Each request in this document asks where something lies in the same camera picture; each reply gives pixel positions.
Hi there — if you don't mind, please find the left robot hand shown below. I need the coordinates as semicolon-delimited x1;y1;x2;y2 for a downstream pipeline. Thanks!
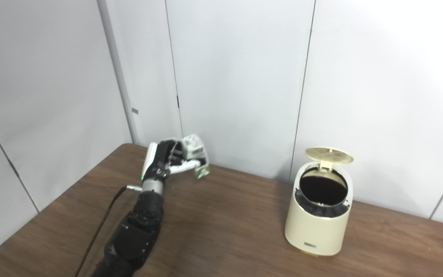
141;138;202;183

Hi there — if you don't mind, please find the white green milk carton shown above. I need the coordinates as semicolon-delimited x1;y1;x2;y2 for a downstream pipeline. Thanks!
179;133;211;179

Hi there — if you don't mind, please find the cream round bin lid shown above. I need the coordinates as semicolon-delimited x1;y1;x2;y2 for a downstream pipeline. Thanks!
305;147;354;172

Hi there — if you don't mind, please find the cream-colored bin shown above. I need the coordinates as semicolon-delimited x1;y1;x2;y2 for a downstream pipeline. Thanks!
284;161;353;256

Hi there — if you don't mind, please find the black bin liner bag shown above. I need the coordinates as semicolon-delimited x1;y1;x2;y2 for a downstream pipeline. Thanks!
294;166;351;218

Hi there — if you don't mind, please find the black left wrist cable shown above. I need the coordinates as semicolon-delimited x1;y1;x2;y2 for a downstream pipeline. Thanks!
75;185;143;277

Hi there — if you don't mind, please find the grey wall post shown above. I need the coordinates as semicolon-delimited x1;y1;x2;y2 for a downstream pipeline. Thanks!
98;0;137;145

